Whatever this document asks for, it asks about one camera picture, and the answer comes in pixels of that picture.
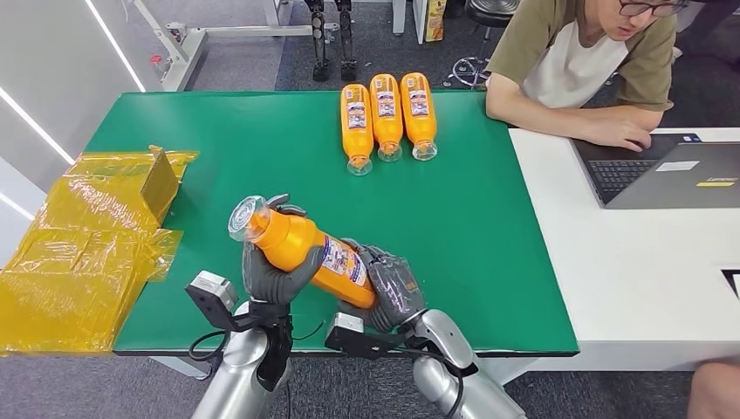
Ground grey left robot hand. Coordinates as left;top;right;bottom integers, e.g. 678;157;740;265
241;193;326;307

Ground person's right hand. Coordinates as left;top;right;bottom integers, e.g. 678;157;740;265
579;118;654;154

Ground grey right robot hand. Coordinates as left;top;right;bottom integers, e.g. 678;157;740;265
338;237;428;334

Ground orange detergent bottle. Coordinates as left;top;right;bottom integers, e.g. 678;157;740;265
400;72;439;162
227;195;379;311
369;73;405;163
339;83;376;177

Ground grey laptop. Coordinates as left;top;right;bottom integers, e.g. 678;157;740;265
571;133;740;211

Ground green table mat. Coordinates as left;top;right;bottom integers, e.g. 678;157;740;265
85;89;581;357

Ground person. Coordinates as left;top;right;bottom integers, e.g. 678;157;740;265
485;0;693;154

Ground black eyeglasses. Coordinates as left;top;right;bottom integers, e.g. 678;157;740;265
617;0;690;17

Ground white table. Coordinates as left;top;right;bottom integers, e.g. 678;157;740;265
483;127;740;387

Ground black swivel stool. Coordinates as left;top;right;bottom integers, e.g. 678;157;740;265
442;0;522;90

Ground black flat device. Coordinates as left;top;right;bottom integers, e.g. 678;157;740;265
721;267;740;300

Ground yellow-wrapped open cardboard box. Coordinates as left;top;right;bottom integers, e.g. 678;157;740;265
31;144;202;236

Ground yellow-wrapped flat carton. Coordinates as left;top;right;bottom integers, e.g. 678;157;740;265
0;225;185;357

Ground orange printed carton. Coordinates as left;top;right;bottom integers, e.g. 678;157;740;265
424;0;448;44

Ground black robot leg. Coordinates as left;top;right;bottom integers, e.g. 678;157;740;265
336;0;359;83
307;0;334;83

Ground person's knee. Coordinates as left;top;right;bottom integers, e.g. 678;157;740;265
686;356;740;419

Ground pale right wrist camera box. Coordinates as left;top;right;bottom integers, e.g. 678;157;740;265
325;312;373;356

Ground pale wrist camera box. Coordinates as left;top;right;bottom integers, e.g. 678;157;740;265
325;312;373;356
184;270;240;334

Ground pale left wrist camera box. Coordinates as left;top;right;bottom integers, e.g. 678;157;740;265
184;270;240;334

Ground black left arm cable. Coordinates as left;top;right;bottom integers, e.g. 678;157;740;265
187;328;232;381

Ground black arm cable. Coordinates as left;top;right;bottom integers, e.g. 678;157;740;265
187;328;232;381
399;344;469;419

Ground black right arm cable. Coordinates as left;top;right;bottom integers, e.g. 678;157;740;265
399;344;469;419

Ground white metal frame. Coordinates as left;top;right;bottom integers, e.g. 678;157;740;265
129;0;342;93

